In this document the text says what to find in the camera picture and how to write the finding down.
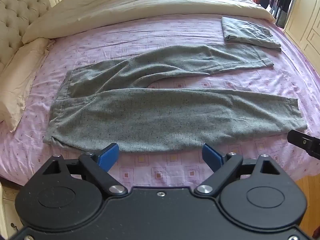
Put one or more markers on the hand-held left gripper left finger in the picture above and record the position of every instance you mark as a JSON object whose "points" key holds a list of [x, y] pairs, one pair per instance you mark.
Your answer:
{"points": [[109, 156]]}

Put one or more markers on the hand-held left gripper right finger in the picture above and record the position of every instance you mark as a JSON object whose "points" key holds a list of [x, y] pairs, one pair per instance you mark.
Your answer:
{"points": [[212, 156]]}

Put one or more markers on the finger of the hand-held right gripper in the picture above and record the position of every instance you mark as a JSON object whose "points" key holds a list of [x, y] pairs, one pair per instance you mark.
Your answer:
{"points": [[303, 141]]}

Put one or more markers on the grey speckled pants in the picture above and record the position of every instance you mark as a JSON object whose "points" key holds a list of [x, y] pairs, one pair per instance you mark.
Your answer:
{"points": [[150, 112]]}

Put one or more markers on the folded grey pants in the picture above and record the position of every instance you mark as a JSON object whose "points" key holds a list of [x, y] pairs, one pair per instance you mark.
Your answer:
{"points": [[245, 32]]}

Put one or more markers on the cream nightstand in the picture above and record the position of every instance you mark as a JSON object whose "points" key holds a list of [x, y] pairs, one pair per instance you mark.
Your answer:
{"points": [[7, 205]]}

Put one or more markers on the cream pillow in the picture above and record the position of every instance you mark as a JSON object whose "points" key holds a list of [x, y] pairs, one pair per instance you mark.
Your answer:
{"points": [[17, 80]]}

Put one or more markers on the cream wardrobe doors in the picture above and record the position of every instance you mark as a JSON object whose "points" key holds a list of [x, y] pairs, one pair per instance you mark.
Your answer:
{"points": [[307, 17]]}

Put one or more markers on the pink patterned bed sheet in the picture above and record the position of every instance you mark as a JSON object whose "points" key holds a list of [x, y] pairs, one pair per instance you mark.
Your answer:
{"points": [[175, 35]]}

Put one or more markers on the cream duvet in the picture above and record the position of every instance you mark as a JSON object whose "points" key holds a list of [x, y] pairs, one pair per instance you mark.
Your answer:
{"points": [[125, 2]]}

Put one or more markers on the cream tufted headboard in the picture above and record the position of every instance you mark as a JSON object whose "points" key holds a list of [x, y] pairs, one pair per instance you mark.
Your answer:
{"points": [[17, 10]]}

